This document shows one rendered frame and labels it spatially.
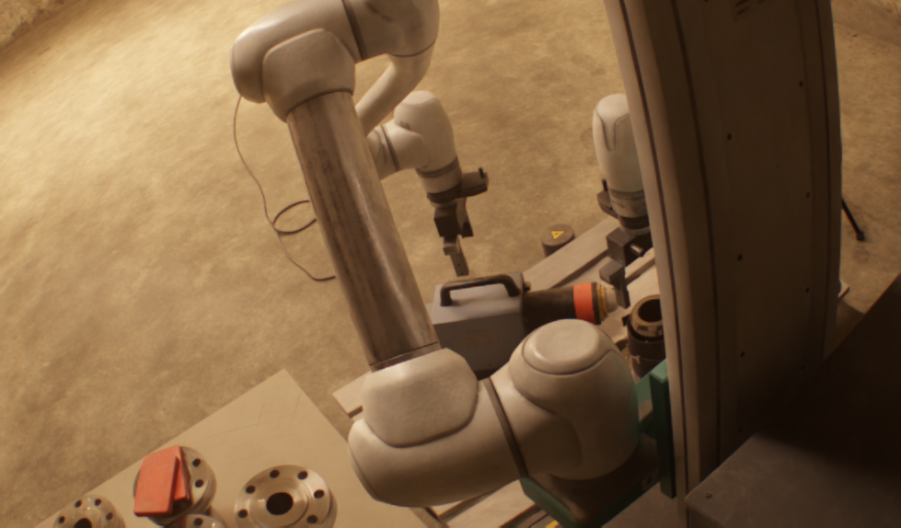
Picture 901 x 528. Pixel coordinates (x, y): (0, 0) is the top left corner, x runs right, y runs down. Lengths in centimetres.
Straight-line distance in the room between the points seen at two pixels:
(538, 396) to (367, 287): 26
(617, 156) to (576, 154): 174
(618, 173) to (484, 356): 75
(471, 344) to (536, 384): 96
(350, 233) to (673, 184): 47
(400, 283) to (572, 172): 199
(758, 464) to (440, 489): 42
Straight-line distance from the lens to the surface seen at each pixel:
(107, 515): 225
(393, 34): 124
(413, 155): 175
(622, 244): 154
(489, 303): 201
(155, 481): 215
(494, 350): 205
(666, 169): 86
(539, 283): 239
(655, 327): 186
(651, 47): 78
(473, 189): 182
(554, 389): 108
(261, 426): 254
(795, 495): 100
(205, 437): 262
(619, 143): 143
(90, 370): 325
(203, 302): 317
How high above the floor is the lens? 168
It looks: 35 degrees down
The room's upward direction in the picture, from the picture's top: 17 degrees counter-clockwise
